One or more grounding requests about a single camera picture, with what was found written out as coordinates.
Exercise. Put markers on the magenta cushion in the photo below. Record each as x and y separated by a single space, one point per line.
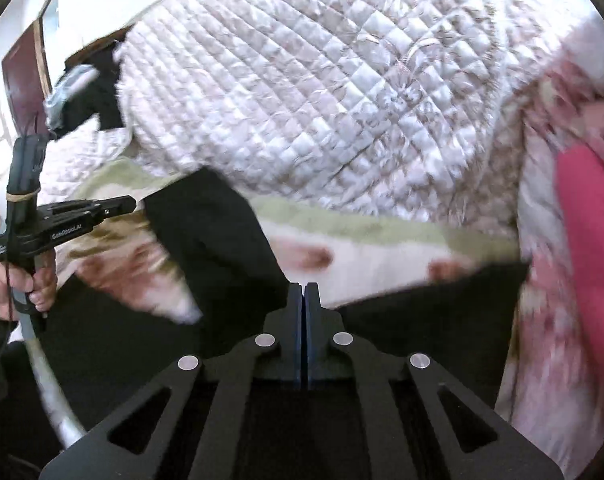
589 220

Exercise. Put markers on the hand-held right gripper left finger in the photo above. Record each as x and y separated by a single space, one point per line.
295 340

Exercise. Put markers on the floral fleece blanket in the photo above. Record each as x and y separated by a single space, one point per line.
372 247

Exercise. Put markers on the person's left hand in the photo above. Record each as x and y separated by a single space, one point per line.
1 292

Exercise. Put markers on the pink floral pillow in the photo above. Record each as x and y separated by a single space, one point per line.
547 350

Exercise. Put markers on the wooden headboard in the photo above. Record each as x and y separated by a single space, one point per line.
96 42

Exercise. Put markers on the black garment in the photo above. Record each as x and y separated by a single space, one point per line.
101 97

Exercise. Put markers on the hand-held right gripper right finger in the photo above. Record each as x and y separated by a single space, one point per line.
312 340

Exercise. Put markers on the quilted beige bedspread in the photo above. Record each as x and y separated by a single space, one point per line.
307 85

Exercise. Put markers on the black pants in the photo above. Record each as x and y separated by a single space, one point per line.
216 230

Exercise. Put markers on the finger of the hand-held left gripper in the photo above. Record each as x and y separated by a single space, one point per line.
116 205

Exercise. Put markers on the light blue garment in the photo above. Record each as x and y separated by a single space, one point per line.
64 97

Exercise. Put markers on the dark red door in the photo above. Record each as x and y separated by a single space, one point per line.
24 75

